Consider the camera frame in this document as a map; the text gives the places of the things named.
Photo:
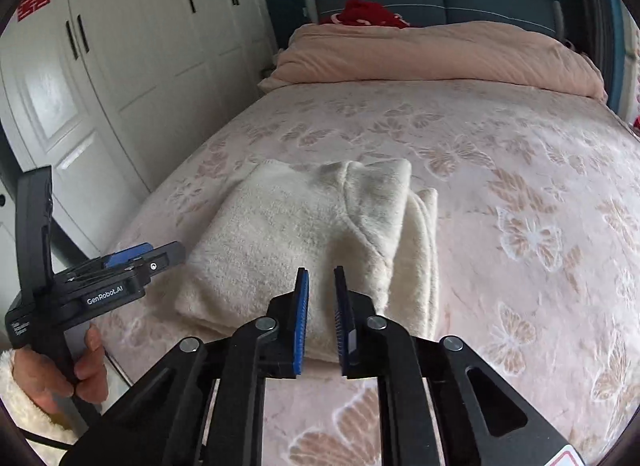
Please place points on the blue padded headboard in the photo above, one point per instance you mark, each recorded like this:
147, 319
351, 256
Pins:
475, 0

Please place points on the red cloth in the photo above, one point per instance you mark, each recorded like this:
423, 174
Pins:
365, 10

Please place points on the small red object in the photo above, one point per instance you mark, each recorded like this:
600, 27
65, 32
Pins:
636, 124

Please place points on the person's left hand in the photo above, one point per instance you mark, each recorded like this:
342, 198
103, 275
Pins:
40, 376

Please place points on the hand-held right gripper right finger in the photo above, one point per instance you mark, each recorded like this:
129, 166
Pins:
342, 321

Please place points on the pink butterfly print blanket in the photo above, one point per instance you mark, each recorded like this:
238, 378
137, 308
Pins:
500, 170

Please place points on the red paper cutout decoration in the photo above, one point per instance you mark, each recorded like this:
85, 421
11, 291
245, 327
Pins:
34, 0

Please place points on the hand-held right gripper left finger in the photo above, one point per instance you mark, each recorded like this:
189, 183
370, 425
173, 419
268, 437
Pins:
301, 321

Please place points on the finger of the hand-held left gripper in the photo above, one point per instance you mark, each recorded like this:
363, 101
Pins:
127, 256
165, 257

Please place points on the cream fluffy garment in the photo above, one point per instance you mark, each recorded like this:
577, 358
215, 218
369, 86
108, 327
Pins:
300, 226

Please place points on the white wardrobe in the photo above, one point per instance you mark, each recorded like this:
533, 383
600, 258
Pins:
150, 55

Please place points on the pink quilt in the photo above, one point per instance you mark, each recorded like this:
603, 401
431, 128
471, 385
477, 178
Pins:
425, 55

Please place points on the grey curtain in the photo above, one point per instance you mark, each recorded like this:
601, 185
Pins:
595, 5

